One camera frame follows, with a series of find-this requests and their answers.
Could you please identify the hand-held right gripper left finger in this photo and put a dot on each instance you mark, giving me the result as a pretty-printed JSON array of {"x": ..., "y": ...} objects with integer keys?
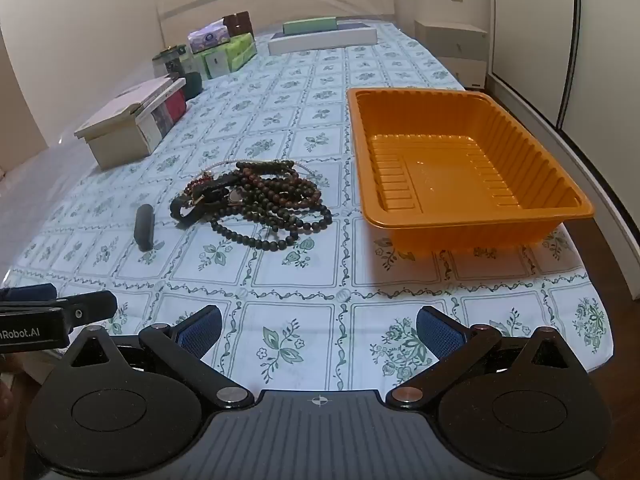
[{"x": 200, "y": 332}]

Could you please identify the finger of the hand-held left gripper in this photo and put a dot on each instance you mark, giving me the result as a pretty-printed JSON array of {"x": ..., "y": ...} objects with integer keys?
[
  {"x": 25, "y": 293},
  {"x": 90, "y": 307}
]

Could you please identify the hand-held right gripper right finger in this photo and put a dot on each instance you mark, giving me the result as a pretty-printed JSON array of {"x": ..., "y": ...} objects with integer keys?
[{"x": 435, "y": 332}]

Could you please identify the black wristband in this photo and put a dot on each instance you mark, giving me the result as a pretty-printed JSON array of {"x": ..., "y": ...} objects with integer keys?
[{"x": 144, "y": 227}]

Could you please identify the orange plastic tray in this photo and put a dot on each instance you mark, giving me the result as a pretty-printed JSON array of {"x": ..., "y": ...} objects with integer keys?
[{"x": 425, "y": 170}]

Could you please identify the white boxed book set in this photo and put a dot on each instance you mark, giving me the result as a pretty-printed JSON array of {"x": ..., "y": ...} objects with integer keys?
[{"x": 120, "y": 145}]

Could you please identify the black cup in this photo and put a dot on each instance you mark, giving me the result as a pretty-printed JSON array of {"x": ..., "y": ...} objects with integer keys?
[{"x": 194, "y": 87}]

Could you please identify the glass jar with lid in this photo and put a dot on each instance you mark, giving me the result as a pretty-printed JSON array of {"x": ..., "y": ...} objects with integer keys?
[{"x": 170, "y": 62}]

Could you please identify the green tissue pack bundle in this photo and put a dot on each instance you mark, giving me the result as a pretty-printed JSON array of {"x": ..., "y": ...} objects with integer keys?
[{"x": 235, "y": 52}]

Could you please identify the white nightstand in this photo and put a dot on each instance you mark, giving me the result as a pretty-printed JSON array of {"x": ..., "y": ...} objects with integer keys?
[{"x": 450, "y": 45}]

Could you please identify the purple tissue pack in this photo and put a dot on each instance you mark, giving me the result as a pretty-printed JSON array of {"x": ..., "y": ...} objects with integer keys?
[{"x": 207, "y": 37}]

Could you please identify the flat white box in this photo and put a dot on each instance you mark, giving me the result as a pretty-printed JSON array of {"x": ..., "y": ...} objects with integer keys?
[{"x": 320, "y": 42}]

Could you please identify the dark brown box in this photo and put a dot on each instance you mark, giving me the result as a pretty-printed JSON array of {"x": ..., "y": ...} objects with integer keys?
[{"x": 240, "y": 22}]

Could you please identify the white grey sliding wardrobe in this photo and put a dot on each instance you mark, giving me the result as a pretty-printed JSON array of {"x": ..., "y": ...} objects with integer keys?
[{"x": 540, "y": 35}]

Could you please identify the long green box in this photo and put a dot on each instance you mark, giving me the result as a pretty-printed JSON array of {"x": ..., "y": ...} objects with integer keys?
[{"x": 310, "y": 26}]

